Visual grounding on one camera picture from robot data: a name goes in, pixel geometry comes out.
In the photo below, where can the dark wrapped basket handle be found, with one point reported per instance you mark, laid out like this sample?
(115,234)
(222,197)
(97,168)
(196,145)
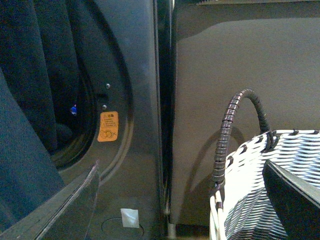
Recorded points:
(222,145)

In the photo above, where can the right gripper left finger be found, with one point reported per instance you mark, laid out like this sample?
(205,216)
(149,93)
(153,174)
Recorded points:
(65,216)

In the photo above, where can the orange warning sticker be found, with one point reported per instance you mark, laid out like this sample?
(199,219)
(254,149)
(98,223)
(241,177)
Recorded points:
(109,126)

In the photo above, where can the white woven laundry basket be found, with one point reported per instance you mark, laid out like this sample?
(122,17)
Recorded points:
(242,210)

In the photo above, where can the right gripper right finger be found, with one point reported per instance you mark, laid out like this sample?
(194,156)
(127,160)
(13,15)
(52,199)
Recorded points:
(295,201)

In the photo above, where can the white tape piece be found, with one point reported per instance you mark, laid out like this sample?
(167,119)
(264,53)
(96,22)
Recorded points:
(130,218)

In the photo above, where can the dark blue garment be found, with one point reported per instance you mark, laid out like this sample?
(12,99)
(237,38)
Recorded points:
(39,82)

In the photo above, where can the grey front-load washing machine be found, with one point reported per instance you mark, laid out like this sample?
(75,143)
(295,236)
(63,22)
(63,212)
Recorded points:
(116,46)

